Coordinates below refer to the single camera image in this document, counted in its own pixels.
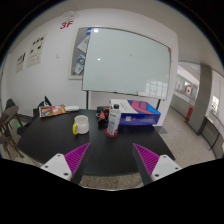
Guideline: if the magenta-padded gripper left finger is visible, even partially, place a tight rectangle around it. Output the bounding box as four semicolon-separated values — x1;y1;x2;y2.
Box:
40;142;91;184

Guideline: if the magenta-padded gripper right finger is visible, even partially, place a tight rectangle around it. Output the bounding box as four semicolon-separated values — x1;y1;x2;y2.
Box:
132;143;183;186

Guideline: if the clear black-capped drink bottle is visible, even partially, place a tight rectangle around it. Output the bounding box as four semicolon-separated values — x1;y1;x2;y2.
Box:
106;103;122;136

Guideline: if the flat round red coaster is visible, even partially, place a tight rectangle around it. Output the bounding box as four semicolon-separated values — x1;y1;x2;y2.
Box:
103;128;120;138

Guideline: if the colourful orange booklet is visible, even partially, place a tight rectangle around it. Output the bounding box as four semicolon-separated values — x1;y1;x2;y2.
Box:
38;104;67;118

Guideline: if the blue and white cardboard box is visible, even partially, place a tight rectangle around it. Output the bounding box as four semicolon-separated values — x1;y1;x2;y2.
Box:
109;98;162;127

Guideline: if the small white case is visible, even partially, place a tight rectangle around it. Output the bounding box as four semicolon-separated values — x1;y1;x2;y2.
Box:
64;105;80;113

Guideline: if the red and black tool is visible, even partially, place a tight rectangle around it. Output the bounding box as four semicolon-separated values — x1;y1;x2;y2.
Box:
96;106;113;128

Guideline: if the black bag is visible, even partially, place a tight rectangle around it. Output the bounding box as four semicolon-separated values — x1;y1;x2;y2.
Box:
36;95;53;109

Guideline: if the white table with black legs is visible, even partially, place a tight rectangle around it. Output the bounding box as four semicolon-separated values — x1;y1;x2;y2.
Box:
199;113;224;160

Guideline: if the dark wooden chair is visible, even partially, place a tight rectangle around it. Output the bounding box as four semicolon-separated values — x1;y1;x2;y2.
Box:
0;98;26;159

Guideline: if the whiteboard on black stand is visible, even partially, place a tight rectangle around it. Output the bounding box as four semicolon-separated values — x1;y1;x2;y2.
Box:
81;27;172;111

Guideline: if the white mug with yellow handle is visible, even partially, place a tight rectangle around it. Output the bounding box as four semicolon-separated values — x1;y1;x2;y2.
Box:
72;114;90;136

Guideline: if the small white wall poster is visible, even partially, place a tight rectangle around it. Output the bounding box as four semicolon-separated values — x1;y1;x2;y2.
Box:
15;52;27;74

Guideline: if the large white wall poster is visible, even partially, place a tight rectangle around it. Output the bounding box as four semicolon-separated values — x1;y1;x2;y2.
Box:
27;33;48;68

